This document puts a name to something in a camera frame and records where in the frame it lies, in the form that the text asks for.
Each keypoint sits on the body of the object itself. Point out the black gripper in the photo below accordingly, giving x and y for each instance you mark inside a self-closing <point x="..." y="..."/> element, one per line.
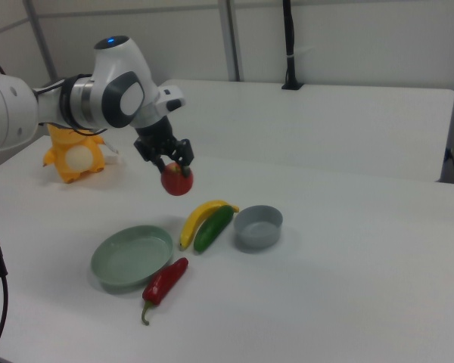
<point x="155" y="138"/>

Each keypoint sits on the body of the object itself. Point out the red apple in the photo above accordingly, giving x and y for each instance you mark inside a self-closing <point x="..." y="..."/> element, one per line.
<point x="178" y="183"/>

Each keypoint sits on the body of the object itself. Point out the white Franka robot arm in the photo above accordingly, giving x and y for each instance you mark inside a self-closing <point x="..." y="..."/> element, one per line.
<point x="113" y="72"/>

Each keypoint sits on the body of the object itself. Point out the small white tag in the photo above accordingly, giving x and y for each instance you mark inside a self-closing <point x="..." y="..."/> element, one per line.
<point x="112" y="155"/>

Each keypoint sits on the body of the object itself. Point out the yellow banana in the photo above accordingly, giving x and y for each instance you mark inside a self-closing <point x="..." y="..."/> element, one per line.
<point x="193" y="223"/>

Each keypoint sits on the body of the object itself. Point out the green cucumber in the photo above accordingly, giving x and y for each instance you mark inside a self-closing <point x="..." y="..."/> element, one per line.
<point x="212" y="228"/>

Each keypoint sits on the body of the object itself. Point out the yellow toy figure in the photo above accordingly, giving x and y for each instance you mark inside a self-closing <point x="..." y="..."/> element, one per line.
<point x="75" y="159"/>

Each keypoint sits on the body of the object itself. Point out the pale green plate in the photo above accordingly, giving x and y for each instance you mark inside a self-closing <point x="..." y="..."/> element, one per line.
<point x="130" y="255"/>

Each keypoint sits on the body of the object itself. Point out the grey round bowl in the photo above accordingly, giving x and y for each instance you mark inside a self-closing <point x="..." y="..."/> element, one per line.
<point x="259" y="230"/>

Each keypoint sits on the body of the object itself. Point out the red chili pepper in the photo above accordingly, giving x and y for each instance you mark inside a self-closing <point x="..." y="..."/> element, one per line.
<point x="164" y="281"/>

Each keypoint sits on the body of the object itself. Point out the wide aluminium partition post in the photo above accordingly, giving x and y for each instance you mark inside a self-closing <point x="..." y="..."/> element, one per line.
<point x="231" y="38"/>

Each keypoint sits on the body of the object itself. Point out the black camera pole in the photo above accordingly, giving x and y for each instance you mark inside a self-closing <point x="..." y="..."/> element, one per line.
<point x="289" y="45"/>

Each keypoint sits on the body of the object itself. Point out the thin aluminium partition post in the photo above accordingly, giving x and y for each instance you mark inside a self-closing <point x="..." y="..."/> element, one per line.
<point x="41" y="41"/>

